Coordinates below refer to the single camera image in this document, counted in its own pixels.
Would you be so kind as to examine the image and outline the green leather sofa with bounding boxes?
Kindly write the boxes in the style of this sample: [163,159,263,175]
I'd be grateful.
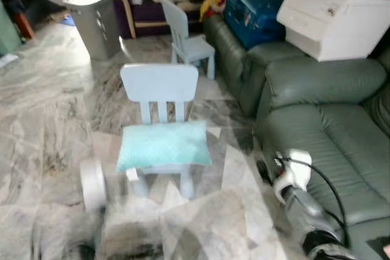
[203,13,390,260]

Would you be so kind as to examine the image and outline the teal quilted pillow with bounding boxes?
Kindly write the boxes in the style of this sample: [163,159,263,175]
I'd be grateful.
[116,120,213,181]

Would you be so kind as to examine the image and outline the light blue child chair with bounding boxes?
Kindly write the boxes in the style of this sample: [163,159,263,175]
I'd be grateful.
[161,0,216,80]
[119,63,200,200]

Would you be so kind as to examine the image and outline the blue suitcase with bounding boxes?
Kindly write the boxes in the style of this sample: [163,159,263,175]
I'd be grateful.
[224,0,287,51]

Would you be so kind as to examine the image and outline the white drawer unit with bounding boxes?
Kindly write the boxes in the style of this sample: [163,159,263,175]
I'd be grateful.
[276,0,390,63]

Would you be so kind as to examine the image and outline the grey waste bin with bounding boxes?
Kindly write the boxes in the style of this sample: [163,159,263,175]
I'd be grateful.
[63,0,122,61]

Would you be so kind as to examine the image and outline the green plastic bin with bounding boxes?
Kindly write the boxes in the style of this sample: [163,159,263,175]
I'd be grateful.
[0,1,22,55]

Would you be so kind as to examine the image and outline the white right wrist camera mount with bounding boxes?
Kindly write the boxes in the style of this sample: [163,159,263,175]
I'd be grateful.
[272,149,313,203]

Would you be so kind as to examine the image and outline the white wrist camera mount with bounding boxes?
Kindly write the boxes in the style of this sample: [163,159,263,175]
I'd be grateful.
[272,149,313,203]
[80,158,108,213]

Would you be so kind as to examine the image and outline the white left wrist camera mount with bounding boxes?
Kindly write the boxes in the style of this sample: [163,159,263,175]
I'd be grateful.
[80,158,108,213]

